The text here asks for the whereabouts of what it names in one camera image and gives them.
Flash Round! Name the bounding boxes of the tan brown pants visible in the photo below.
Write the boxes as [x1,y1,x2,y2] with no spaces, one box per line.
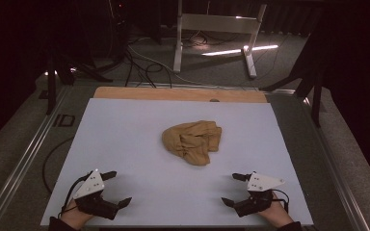
[161,119,223,167]

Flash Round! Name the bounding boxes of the dark equipment rack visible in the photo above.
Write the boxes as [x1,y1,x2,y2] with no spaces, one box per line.
[108,0,133,63]

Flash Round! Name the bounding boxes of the white floor cable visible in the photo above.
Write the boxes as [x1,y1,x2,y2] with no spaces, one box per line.
[128,43,258,91]

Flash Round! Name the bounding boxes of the white table mat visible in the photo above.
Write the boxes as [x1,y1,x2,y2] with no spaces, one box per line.
[40,97,314,227]

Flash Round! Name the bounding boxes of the person's left hand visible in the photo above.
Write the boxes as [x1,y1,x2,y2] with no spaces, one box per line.
[60,198,94,231]

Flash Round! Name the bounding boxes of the tangled black floor cables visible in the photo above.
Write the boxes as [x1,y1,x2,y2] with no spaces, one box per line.
[123,47,174,90]

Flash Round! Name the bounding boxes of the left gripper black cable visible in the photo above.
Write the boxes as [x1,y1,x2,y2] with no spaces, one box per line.
[57,172,93,219]

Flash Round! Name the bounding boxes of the black angled stand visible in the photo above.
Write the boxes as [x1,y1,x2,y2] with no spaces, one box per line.
[259,32,326,128]

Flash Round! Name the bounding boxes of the white metal stand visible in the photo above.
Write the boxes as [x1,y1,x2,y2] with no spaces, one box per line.
[172,0,268,80]

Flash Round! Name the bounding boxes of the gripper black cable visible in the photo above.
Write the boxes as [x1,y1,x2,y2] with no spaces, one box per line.
[270,188,290,215]
[57,172,93,219]

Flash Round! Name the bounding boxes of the aluminium floor rail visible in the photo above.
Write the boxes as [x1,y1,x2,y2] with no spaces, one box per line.
[302,94,370,231]
[0,85,73,231]

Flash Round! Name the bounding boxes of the person's right hand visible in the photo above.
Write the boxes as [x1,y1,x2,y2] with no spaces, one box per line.
[257,192,295,229]

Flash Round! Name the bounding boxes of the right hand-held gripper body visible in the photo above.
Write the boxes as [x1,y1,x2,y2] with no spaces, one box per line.
[233,171,286,218]

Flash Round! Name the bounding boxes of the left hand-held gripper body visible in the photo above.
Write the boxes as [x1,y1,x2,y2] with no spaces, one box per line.
[72,168,120,221]

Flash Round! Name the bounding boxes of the black floor cable loop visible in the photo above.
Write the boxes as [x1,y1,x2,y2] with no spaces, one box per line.
[41,136,75,195]

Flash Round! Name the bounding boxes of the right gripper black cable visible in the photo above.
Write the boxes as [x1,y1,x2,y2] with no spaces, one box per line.
[270,188,290,215]

